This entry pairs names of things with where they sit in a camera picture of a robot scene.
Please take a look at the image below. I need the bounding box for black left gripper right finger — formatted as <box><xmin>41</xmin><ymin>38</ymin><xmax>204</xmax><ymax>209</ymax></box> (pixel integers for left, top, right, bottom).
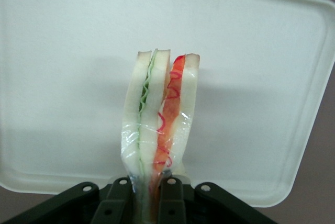
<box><xmin>158</xmin><ymin>177</ymin><xmax>278</xmax><ymax>224</ymax></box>

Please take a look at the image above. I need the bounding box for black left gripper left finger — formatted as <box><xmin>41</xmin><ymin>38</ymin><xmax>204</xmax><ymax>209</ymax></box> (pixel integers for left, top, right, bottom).
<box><xmin>0</xmin><ymin>177</ymin><xmax>133</xmax><ymax>224</ymax></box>

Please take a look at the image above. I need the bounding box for plastic-wrapped triangle sandwich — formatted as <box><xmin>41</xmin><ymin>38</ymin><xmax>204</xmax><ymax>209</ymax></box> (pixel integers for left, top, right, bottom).
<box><xmin>120</xmin><ymin>48</ymin><xmax>202</xmax><ymax>224</ymax></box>

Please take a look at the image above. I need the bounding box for cream white plastic tray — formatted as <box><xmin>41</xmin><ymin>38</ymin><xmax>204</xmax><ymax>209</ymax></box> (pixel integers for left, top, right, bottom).
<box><xmin>0</xmin><ymin>0</ymin><xmax>335</xmax><ymax>208</ymax></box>

